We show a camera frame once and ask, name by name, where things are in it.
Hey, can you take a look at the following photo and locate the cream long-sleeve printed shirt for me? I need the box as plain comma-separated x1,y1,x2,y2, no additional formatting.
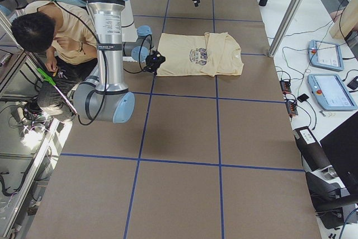
157,32,244,77

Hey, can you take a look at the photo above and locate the person in beige shirt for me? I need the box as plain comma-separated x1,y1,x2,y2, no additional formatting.
11,1,97,123

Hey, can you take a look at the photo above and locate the upper blue teach pendant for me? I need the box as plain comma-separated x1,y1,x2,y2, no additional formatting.
308,40,344,72

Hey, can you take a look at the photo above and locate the blue teach pendant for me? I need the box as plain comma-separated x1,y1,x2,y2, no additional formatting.
308,40,344,72
307,73,357,111

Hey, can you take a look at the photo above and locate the lower blue teach pendant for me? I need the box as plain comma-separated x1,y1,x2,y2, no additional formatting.
307,73,357,111

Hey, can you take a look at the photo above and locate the black monitor stand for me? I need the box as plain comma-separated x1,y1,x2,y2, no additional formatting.
293,114,357,229

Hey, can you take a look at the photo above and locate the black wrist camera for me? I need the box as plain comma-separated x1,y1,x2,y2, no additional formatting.
143,50,166,76

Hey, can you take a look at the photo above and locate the aluminium frame post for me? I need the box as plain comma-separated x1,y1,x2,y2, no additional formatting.
267,0,303,58

